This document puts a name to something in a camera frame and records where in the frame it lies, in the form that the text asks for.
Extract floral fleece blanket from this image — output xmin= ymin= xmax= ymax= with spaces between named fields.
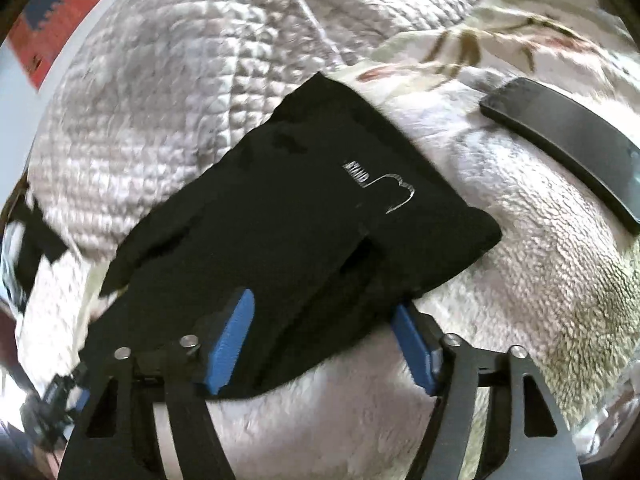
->
xmin=14 ymin=0 xmax=640 ymax=480

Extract quilted beige comforter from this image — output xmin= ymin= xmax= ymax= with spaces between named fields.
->
xmin=28 ymin=0 xmax=480 ymax=259

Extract black pants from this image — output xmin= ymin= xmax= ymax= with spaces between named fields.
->
xmin=81 ymin=75 xmax=501 ymax=399

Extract black smartphone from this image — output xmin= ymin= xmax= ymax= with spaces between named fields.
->
xmin=480 ymin=77 xmax=639 ymax=235

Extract dark clothes pile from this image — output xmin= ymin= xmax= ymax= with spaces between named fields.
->
xmin=1 ymin=176 xmax=67 ymax=318

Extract red patterned wall poster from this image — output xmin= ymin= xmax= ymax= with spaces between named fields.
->
xmin=9 ymin=0 xmax=100 ymax=89

